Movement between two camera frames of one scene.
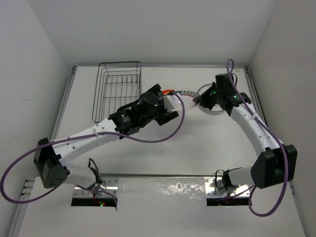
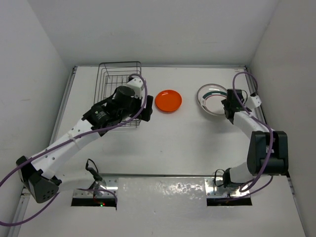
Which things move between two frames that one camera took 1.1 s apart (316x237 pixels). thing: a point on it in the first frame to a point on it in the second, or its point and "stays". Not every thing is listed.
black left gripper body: (158, 113) to (133, 109)
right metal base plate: (215, 188) stays
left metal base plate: (108, 188) stays
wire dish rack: (117, 84) stays
